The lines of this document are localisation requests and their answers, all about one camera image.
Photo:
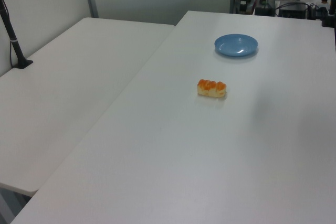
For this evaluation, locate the black camera stand pole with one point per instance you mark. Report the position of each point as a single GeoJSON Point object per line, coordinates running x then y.
{"type": "Point", "coordinates": [12, 41]}

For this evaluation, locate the black clamp mount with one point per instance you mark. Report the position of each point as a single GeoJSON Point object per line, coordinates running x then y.
{"type": "Point", "coordinates": [328, 15]}

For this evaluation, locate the blue round plate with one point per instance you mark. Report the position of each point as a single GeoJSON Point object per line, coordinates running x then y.
{"type": "Point", "coordinates": [235, 44]}

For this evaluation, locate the black electronics box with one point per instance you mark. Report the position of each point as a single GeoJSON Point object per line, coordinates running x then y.
{"type": "Point", "coordinates": [293, 9]}

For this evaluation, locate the orange glazed bread loaf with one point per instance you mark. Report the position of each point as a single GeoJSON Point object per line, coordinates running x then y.
{"type": "Point", "coordinates": [211, 89]}

